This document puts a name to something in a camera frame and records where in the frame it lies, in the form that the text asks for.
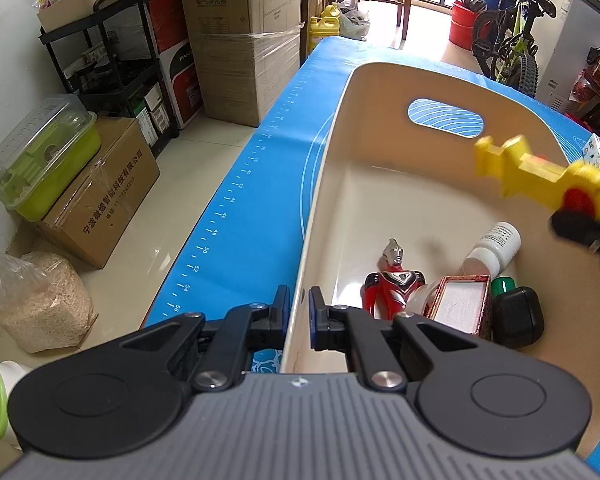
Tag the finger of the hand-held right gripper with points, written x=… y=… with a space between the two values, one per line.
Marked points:
x=575 y=225

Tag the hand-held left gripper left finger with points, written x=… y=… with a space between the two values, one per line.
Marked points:
x=281 y=310

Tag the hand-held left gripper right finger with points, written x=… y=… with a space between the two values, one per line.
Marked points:
x=314 y=317

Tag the yellow plastic toy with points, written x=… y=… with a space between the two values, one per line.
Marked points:
x=530 y=170

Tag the beige plastic bin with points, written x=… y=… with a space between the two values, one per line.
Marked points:
x=430 y=200

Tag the white pill bottle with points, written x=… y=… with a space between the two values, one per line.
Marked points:
x=495 y=247

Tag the red silver action figure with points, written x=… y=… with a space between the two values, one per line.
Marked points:
x=395 y=285

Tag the green cap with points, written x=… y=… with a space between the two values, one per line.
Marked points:
x=502 y=286

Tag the clear tape roll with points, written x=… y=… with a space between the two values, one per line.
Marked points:
x=420 y=297

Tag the black case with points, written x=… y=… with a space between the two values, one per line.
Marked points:
x=517 y=317

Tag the blue silicone mat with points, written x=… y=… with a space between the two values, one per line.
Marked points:
x=260 y=200

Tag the open red patterned box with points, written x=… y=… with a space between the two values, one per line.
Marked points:
x=462 y=302

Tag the green black bicycle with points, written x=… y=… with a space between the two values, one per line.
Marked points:
x=510 y=50

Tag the white chest freezer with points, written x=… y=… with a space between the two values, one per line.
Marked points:
x=570 y=35

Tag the low cardboard box black print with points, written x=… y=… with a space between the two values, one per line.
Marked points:
x=100 y=195

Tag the red bucket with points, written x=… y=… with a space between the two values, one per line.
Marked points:
x=462 y=20

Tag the plastic-wrapped cardboard box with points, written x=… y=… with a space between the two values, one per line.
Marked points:
x=250 y=75

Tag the clear bag of sawdust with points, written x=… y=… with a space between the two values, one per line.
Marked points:
x=40 y=305

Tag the red white appliance box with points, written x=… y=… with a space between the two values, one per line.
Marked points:
x=182 y=85

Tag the green container with clear lid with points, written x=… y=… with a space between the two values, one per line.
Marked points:
x=45 y=160

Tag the black metal rack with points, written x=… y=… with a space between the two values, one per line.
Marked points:
x=120 y=75

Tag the yellow plastic jug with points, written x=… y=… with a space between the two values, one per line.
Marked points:
x=325 y=25

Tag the white plastic bag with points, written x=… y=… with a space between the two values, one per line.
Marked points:
x=352 y=17

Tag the red paper bag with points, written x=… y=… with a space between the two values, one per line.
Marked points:
x=167 y=20

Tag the open beige cardboard box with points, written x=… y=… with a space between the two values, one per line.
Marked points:
x=75 y=0

